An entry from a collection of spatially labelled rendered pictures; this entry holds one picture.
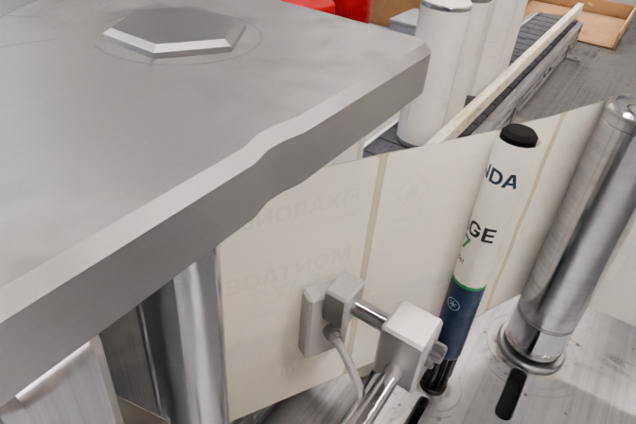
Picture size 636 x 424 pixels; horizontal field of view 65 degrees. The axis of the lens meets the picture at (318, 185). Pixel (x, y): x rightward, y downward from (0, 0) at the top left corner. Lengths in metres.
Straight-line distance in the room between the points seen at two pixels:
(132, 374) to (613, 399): 0.31
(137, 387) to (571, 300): 0.25
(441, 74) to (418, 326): 0.38
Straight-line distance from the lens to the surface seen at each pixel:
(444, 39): 0.53
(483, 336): 0.39
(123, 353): 0.17
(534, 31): 1.13
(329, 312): 0.22
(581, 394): 0.39
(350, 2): 0.35
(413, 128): 0.57
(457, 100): 0.62
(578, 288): 0.33
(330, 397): 0.40
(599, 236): 0.31
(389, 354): 0.21
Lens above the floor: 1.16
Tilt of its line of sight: 35 degrees down
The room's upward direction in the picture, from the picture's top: 5 degrees clockwise
